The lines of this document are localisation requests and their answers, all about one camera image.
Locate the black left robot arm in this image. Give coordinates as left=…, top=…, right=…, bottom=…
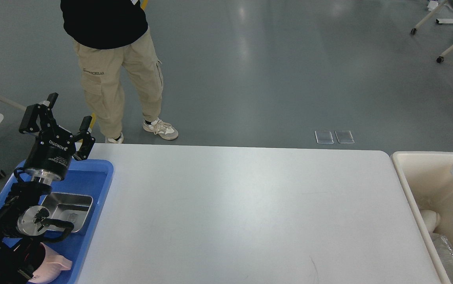
left=0, top=92, right=95, bottom=284

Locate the clear floor plate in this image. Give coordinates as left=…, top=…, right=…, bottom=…
left=334, top=131, right=355, bottom=144
left=314, top=131, right=334, bottom=144

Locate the clear floor plate left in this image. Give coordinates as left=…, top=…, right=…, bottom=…
left=314, top=131, right=334, bottom=144

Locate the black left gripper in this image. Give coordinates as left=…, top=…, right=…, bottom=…
left=19, top=92, right=95, bottom=182

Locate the square steel tray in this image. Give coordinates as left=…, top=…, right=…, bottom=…
left=41, top=192, right=94, bottom=233

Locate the blue plastic tray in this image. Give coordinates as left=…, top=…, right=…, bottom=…
left=0, top=159, right=114, bottom=284

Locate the pink mug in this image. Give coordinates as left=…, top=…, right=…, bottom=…
left=29, top=243, right=73, bottom=284

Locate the person in black top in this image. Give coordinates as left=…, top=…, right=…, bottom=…
left=60, top=0, right=178, bottom=144

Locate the clear floor plate right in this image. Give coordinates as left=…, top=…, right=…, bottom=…
left=334, top=131, right=355, bottom=144

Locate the cream plastic bin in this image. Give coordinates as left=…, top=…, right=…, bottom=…
left=391, top=151, right=453, bottom=284

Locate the clear plastic bag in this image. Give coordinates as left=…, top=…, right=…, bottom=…
left=431, top=233, right=453, bottom=284

